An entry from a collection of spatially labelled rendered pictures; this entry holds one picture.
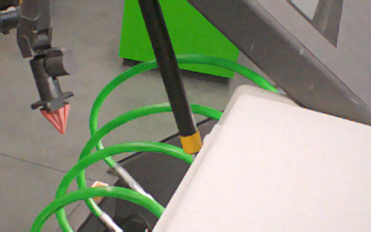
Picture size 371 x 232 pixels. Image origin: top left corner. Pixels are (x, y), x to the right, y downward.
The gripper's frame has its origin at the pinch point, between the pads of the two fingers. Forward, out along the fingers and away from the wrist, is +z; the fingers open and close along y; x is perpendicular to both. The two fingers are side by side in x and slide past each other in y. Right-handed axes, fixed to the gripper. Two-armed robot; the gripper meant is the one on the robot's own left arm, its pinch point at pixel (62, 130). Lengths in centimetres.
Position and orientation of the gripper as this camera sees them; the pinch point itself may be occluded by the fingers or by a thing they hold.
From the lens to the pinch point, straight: 145.8
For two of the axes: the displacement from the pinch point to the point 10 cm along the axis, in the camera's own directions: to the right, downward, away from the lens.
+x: -8.5, 0.7, 5.2
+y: 4.7, -3.3, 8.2
